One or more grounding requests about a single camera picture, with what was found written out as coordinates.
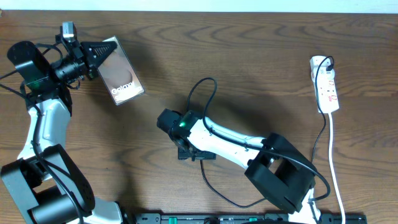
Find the bronze Galaxy smartphone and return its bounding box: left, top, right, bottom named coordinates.
left=98, top=36, right=145, bottom=105

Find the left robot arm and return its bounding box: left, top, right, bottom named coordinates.
left=1, top=34, right=129, bottom=223

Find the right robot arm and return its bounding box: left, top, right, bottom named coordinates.
left=157, top=109, right=322, bottom=223

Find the black USB plug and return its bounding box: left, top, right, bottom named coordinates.
left=326, top=63, right=334, bottom=72

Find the white power strip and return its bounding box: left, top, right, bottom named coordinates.
left=310, top=55, right=340, bottom=114

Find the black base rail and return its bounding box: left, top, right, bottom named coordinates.
left=134, top=213, right=368, bottom=224

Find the white power strip cord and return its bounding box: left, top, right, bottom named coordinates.
left=328, top=112, right=346, bottom=224

